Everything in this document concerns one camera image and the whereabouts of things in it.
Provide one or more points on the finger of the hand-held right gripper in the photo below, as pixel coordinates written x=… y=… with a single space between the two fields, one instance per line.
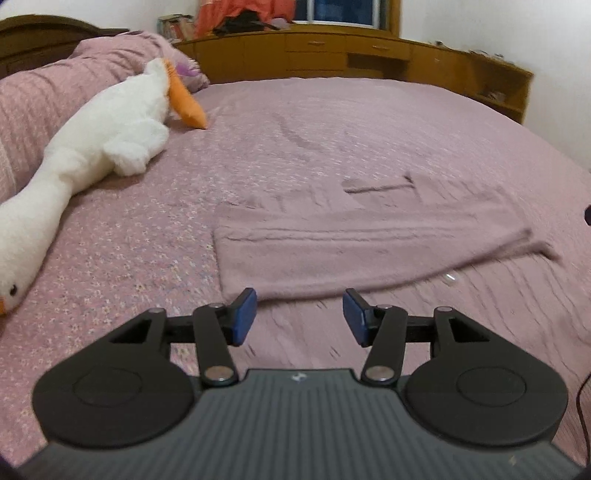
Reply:
x=588 y=216

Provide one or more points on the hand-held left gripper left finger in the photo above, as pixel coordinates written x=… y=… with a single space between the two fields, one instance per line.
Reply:
x=243 y=316

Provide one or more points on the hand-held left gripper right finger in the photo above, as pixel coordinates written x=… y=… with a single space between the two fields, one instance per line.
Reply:
x=353 y=317

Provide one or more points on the mauve knitted cardigan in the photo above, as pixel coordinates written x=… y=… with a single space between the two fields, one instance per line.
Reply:
x=346 y=249

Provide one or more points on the orange clothes pile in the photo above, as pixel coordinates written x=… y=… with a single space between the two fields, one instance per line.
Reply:
x=240 y=14

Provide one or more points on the small dark shelf clutter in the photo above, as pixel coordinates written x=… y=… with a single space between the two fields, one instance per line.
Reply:
x=493 y=95

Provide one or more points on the white plush goose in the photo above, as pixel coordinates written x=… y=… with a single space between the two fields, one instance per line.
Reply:
x=101 y=143

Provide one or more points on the purple pillow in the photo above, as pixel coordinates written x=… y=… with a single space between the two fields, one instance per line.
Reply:
x=194 y=74

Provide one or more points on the wooden cabinet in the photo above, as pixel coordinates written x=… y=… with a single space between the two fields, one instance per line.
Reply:
x=369 y=55

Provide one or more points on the stack of books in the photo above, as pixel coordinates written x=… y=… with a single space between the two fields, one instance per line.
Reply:
x=176 y=26

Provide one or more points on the window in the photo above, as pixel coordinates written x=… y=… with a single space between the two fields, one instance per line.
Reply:
x=341 y=10

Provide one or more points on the dark wooden headboard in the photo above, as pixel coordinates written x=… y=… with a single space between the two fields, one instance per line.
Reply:
x=41 y=41

